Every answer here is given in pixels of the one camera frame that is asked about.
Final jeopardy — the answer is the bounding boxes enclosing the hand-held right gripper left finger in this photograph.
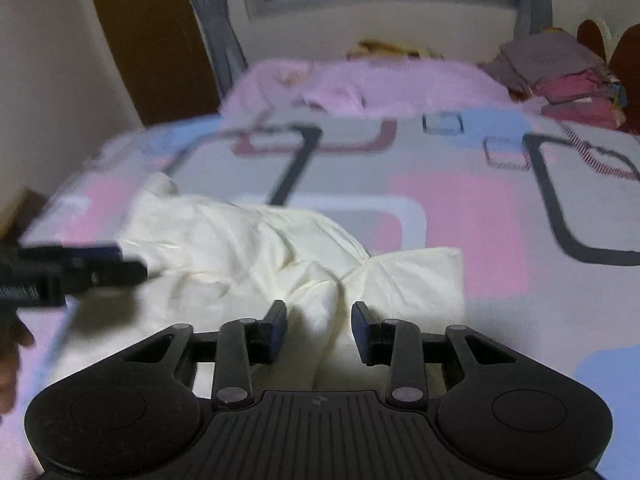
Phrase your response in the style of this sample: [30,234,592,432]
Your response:
[120,300,289,409]

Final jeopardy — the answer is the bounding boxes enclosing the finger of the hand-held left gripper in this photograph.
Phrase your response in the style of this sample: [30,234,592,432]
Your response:
[60,259,149,293]
[17,242,124,264]

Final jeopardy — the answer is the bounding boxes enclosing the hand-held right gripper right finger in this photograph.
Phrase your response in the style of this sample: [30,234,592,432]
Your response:
[351,301,519,405]

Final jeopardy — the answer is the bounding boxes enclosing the cream white garment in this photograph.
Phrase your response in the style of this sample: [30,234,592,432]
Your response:
[116,172,466,392]

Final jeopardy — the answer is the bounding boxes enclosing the red pink folded clothes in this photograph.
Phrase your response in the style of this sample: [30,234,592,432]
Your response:
[530,72,628,131]

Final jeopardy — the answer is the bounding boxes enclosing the pile of folded clothes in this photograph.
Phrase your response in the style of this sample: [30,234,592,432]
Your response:
[477,27,608,93]

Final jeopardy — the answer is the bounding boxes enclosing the person's left hand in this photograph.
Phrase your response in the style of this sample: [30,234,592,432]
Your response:
[0,317,37,415]

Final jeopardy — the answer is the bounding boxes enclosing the patterned pastel bed sheet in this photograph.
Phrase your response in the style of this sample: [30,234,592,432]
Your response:
[0,107,640,480]

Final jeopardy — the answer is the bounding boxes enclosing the brown wooden door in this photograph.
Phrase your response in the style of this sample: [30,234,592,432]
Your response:
[82,0,224,128]

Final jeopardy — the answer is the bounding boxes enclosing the pink blanket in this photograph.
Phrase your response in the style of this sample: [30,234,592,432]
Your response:
[220,57,511,118]

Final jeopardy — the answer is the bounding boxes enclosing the yellow cloth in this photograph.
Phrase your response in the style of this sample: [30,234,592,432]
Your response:
[346,38,443,61]

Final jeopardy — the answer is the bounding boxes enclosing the cream and brown headboard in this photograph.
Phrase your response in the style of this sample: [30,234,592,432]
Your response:
[576,17,640,77]

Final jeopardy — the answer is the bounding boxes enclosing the pale cable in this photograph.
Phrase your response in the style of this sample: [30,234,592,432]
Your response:
[39,294,81,373]

